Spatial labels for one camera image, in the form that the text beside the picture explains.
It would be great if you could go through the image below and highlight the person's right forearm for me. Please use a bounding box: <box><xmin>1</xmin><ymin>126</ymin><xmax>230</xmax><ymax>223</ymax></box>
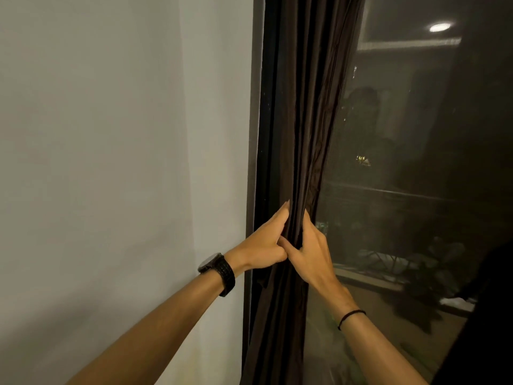
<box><xmin>321</xmin><ymin>285</ymin><xmax>429</xmax><ymax>385</ymax></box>

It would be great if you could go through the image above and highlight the person's left hand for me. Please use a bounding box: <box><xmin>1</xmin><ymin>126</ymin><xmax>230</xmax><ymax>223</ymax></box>
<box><xmin>224</xmin><ymin>201</ymin><xmax>291</xmax><ymax>276</ymax></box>

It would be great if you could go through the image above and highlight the person's black sleeve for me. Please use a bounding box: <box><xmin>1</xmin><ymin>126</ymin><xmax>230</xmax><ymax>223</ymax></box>
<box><xmin>431</xmin><ymin>240</ymin><xmax>513</xmax><ymax>385</ymax></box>

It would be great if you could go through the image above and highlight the glass window pane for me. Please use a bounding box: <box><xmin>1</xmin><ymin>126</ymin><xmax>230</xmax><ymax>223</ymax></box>
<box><xmin>303</xmin><ymin>0</ymin><xmax>513</xmax><ymax>385</ymax></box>

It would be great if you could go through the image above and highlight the person's left forearm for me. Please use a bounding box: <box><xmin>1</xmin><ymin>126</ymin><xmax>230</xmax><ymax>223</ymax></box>
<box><xmin>66</xmin><ymin>270</ymin><xmax>251</xmax><ymax>385</ymax></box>

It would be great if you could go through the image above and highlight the person's right hand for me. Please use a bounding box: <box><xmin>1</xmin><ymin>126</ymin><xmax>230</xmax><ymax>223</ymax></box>
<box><xmin>278</xmin><ymin>210</ymin><xmax>348</xmax><ymax>297</ymax></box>

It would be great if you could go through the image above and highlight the black wrist band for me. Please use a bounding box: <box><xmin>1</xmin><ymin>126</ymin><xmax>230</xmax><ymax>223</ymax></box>
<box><xmin>337</xmin><ymin>310</ymin><xmax>367</xmax><ymax>331</ymax></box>

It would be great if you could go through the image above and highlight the black wristwatch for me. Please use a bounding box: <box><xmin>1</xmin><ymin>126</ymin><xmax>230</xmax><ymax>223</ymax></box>
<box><xmin>197</xmin><ymin>253</ymin><xmax>236</xmax><ymax>297</ymax></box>

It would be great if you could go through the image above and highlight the dark brown curtain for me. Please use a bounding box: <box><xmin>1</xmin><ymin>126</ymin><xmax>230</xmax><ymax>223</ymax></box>
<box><xmin>240</xmin><ymin>0</ymin><xmax>366</xmax><ymax>385</ymax></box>

